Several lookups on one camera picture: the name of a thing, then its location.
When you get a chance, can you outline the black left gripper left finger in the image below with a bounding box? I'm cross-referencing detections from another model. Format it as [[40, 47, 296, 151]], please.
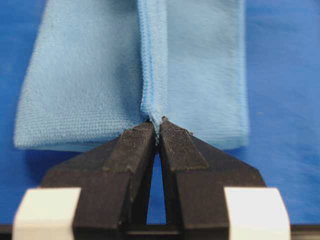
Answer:
[[40, 122, 155, 240]]

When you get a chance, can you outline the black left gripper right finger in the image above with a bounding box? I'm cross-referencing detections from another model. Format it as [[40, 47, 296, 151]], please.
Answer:
[[159, 118, 266, 240]]

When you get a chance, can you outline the light blue towel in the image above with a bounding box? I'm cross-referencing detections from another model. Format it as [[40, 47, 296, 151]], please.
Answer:
[[14, 0, 249, 152]]

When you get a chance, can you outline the dark blue table cloth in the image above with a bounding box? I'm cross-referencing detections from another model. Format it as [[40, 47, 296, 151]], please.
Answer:
[[0, 0, 320, 224]]

